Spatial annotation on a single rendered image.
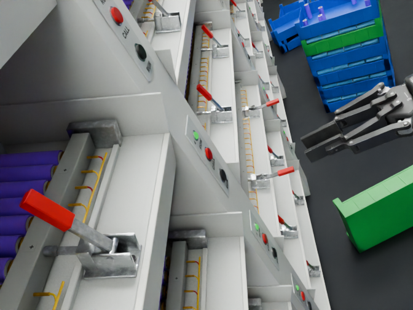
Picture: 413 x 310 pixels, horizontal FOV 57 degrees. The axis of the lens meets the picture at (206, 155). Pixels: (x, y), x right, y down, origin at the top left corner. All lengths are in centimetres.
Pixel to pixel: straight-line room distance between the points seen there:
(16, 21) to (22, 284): 18
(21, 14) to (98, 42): 8
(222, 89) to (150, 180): 50
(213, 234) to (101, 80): 26
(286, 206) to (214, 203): 60
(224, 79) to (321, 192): 82
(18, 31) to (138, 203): 16
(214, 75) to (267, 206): 31
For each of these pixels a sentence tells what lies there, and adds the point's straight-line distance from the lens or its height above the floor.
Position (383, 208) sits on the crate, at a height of 16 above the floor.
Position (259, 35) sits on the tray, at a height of 39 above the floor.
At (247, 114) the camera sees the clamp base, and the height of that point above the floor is 58.
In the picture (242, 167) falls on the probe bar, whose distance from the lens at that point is 87.
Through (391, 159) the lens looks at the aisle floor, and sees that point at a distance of 159.
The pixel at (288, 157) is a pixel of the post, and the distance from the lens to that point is 139.
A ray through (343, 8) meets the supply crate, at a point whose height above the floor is 40.
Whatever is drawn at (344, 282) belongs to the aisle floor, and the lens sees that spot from 133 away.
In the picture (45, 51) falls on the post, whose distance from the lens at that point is 39.
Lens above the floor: 116
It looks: 36 degrees down
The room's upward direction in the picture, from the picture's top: 34 degrees counter-clockwise
